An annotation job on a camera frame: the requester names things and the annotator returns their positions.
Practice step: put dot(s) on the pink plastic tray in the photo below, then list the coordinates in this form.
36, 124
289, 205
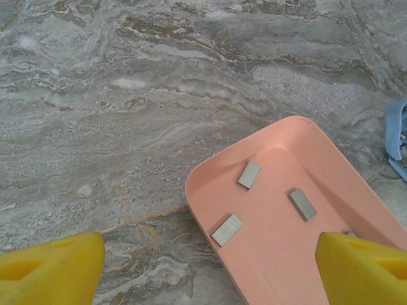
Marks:
280, 254

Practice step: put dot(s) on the silver staple strip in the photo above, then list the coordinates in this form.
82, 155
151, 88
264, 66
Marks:
349, 234
227, 229
303, 205
249, 174

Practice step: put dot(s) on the light blue stapler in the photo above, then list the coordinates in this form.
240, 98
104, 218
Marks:
394, 133

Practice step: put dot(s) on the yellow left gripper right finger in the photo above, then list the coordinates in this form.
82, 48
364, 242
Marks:
365, 273

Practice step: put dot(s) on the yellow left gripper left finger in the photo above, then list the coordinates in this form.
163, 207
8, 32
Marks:
47, 273

